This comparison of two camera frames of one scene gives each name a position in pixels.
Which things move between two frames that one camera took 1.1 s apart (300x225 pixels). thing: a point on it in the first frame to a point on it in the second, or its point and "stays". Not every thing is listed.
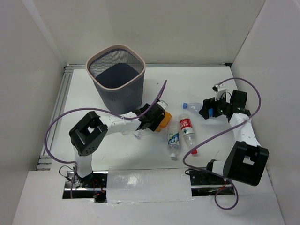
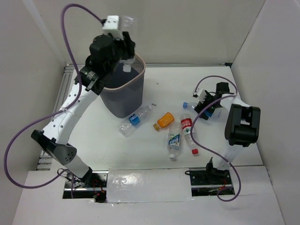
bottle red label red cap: (187, 131) stays
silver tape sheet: (148, 184) stays
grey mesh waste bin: (117, 72) stays
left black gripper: (158, 120) to (128, 43)
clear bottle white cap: (138, 133) to (129, 23)
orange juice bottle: (165, 121) stays
